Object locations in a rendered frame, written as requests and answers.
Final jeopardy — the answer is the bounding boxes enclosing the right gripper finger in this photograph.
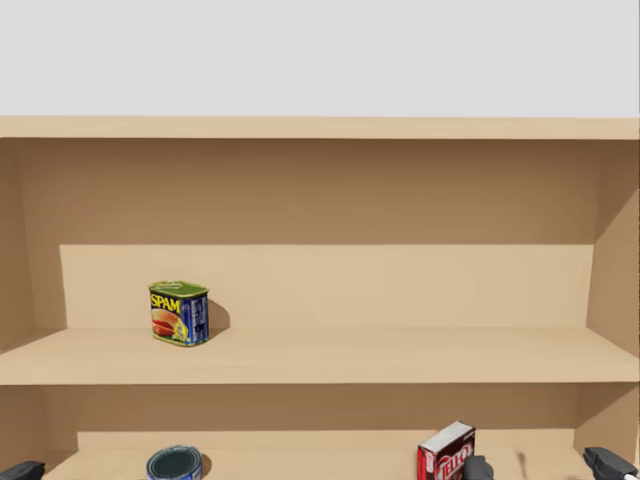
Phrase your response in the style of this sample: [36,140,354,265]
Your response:
[463,454,496,480]
[583,446,640,480]

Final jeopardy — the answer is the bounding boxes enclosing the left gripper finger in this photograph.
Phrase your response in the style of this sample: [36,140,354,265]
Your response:
[0,460,46,480]

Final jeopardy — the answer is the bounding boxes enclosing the blue flat can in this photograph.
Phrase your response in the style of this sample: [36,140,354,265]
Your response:
[145,445,204,480]

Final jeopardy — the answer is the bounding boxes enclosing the pale wooden shelf unit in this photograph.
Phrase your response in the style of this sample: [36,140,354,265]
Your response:
[0,115,640,480]

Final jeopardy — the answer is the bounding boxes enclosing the green and blue rectangular can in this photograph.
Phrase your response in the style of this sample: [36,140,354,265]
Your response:
[147,280,210,348]

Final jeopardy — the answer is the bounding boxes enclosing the red and white carton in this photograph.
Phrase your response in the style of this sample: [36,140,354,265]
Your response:
[417,420,477,480]

